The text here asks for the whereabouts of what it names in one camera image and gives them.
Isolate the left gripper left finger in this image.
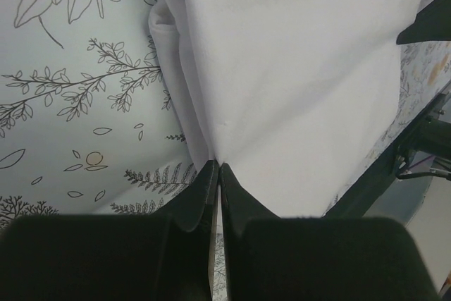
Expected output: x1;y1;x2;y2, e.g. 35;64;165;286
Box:
1;160;218;300

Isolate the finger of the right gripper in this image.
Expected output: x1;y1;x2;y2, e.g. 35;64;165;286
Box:
396;0;451;45

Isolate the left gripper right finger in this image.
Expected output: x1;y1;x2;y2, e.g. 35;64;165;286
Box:
219;164;438;300

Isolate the white t shirt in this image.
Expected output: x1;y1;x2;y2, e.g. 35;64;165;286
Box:
149;0;421;217

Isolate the floral patterned table mat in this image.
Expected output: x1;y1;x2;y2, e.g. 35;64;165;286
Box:
0;0;451;301

